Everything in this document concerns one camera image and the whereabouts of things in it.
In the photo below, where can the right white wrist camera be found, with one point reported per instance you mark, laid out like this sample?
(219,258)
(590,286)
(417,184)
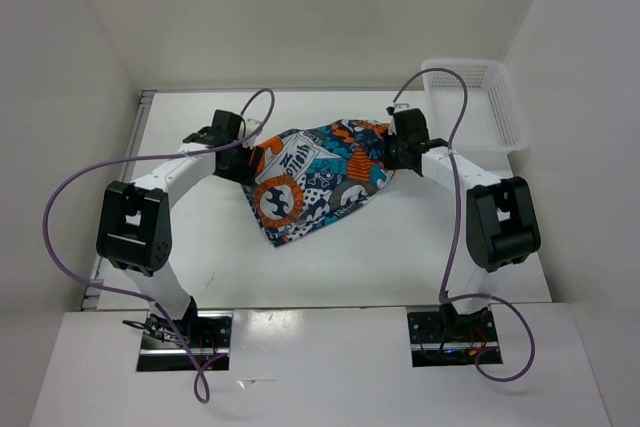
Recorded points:
(396,108)

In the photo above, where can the patterned blue orange shorts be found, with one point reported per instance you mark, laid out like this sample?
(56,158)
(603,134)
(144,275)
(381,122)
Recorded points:
(309,179)

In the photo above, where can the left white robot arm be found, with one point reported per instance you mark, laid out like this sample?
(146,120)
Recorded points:
(194,161)

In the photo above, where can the aluminium table edge rail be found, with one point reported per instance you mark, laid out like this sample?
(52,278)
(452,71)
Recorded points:
(117,239)

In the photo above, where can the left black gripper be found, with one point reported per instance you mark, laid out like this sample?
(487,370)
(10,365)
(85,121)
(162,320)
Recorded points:
(246,174)

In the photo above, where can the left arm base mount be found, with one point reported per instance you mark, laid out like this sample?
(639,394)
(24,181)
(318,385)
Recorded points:
(160,350)

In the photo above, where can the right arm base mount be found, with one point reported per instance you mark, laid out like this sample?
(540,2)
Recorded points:
(439,337)

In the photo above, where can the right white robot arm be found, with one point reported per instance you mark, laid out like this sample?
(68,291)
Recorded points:
(495,223)

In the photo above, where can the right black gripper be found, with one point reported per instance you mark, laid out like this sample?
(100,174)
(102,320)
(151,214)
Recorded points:
(392,163)

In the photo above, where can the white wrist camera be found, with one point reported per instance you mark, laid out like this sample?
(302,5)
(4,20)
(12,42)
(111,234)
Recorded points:
(396,108)
(248,125)

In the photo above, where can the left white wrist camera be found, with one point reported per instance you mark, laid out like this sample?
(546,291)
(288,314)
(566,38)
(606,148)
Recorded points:
(248,125)

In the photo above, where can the white plastic basket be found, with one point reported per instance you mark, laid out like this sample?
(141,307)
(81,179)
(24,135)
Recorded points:
(494,120)

